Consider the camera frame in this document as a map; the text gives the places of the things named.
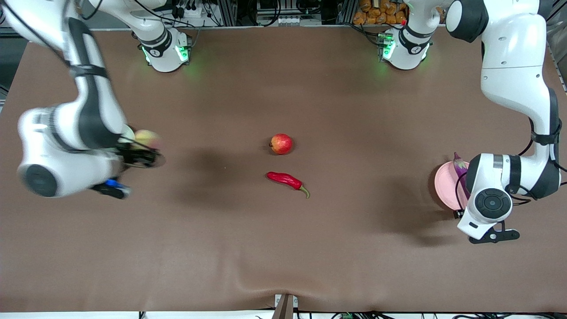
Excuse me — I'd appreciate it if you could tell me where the purple eggplant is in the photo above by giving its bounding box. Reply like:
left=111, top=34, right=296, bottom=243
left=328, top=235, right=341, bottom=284
left=453, top=152, right=471, bottom=201

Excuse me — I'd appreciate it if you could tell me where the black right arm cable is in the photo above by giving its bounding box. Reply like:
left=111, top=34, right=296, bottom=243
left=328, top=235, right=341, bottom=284
left=0, top=0, right=105, bottom=67

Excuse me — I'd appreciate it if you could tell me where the red apple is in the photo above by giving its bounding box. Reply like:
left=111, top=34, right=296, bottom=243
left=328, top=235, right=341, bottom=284
left=269, top=133, right=294, bottom=155

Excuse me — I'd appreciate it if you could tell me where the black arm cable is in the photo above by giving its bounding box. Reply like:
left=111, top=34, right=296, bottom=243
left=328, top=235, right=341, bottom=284
left=455, top=117, right=567, bottom=209
left=0, top=0, right=105, bottom=67

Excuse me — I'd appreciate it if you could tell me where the grey metal table bracket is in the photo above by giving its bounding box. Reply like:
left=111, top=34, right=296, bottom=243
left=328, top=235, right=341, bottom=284
left=271, top=294, right=299, bottom=319

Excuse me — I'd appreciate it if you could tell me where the pink plate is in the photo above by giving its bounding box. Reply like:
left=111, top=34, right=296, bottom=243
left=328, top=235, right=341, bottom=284
left=434, top=161, right=471, bottom=211

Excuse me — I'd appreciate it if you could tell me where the pale yellow pink peach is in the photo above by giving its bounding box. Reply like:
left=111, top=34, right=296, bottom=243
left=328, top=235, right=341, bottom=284
left=133, top=129, right=161, bottom=150

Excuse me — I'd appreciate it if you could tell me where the brown table cover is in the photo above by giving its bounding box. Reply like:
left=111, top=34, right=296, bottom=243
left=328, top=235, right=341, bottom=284
left=0, top=24, right=567, bottom=313

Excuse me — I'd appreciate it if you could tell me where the bag of orange buns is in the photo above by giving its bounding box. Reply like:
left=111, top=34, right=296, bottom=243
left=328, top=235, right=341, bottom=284
left=353, top=0, right=408, bottom=25

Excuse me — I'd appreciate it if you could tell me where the red chili pepper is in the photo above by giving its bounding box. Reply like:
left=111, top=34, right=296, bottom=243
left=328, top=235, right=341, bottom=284
left=267, top=172, right=311, bottom=199

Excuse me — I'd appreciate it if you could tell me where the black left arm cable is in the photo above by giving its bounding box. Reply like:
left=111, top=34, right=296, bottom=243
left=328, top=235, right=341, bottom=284
left=455, top=117, right=567, bottom=209

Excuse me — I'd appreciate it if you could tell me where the white power strip with plugs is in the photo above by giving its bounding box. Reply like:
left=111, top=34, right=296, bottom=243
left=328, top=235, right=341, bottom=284
left=171, top=2, right=205, bottom=19

